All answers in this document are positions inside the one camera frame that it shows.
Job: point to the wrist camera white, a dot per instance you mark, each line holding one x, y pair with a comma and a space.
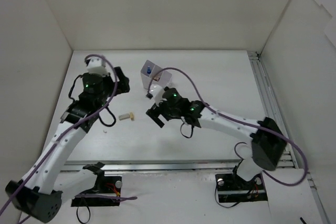
156, 93
96, 65

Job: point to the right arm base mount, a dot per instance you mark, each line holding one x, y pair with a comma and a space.
231, 190

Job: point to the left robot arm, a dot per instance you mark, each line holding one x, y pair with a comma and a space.
36, 193

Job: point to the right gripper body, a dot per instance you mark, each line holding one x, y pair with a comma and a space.
158, 114

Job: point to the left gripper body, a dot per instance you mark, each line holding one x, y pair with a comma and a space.
119, 82

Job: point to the aluminium frame rail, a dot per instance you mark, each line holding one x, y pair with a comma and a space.
172, 177

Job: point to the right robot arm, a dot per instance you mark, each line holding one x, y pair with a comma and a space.
265, 137

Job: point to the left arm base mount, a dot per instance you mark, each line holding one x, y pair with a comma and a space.
110, 186

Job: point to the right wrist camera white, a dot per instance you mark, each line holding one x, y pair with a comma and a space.
156, 93

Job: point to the white three-compartment organizer box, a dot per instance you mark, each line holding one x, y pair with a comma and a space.
157, 76

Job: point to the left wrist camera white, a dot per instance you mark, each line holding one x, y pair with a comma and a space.
96, 65

